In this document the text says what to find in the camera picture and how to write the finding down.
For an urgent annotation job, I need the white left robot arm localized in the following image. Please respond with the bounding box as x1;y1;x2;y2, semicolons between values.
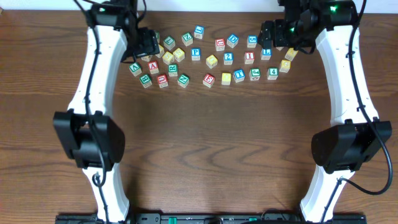
53;0;160;223

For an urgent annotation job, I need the red U block lower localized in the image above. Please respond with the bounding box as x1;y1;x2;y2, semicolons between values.
157;74;169;88

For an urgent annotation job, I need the red A block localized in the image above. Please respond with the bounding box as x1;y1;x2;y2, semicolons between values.
148;60;159;75

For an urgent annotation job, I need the yellow block upper cluster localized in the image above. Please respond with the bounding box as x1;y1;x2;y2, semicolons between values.
155;45;165;58

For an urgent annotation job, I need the blue T block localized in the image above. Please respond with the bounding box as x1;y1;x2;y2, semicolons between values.
233;69;246;83

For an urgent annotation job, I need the yellow block right cluster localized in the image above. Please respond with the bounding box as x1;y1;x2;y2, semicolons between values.
173;47;185;62

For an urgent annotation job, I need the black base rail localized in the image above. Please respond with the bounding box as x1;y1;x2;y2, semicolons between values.
55;212;367;224

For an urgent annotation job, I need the blue 2 block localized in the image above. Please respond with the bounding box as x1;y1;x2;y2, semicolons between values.
223;52;234;65

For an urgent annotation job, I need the blue D block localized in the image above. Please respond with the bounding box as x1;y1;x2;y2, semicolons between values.
227;34;239;49

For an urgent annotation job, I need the yellow block middle cluster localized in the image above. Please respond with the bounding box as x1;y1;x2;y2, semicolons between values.
162;52;175;65

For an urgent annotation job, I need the yellow block centre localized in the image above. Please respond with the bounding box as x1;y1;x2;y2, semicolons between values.
206;55;218;69

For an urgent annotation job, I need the blue P block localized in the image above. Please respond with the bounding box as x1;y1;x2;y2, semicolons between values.
191;48;201;61

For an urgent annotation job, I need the green B block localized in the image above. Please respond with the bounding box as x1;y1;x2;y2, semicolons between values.
139;74;152;88

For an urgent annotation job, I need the blue L block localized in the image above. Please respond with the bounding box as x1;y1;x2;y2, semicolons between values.
261;49;272;60

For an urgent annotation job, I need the yellow O block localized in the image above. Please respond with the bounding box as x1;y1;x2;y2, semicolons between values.
221;73;232;85

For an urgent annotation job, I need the green 7 block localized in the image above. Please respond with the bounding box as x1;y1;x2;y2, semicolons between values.
164;35;175;50

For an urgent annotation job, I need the red u block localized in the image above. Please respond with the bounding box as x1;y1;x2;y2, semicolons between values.
157;74;169;88
215;39;226;52

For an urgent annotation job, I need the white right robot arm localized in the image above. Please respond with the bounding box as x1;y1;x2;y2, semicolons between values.
258;0;392;223

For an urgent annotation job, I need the red I block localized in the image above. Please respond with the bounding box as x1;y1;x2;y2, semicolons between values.
244;52;255;64

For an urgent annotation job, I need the red E block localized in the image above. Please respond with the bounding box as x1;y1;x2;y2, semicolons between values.
203;73;215;88

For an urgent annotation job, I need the green A block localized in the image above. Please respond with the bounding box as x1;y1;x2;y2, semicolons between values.
129;62;142;77

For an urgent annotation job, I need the red U block upper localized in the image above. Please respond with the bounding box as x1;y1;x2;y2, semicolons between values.
215;39;226;52

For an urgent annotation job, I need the yellow G block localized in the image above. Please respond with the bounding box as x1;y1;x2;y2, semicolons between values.
279;60;291;73

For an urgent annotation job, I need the green Z block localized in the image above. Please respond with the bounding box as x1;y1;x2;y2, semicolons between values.
182;32;193;47

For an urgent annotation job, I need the yellow block cluster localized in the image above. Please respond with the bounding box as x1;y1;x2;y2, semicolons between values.
162;52;175;65
141;55;152;62
155;45;165;58
173;47;185;62

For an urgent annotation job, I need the green R block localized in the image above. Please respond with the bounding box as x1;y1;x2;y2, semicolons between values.
168;63;178;77

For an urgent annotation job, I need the green N block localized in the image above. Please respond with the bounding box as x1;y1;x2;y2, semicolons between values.
177;74;190;88

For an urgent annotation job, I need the yellow block left cluster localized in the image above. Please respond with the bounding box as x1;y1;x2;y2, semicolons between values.
141;55;152;62

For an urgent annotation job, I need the blue block top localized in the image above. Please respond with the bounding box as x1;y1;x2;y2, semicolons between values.
194;26;205;39

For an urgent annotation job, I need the green 4 block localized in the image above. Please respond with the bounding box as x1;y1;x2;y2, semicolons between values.
267;67;279;80

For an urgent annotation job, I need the green J block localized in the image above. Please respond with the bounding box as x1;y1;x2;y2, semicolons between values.
249;68;261;81

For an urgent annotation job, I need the green block top left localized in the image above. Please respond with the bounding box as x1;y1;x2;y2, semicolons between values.
155;31;160;44

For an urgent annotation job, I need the yellow K block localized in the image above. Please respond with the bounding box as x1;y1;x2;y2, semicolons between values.
284;48;298;61

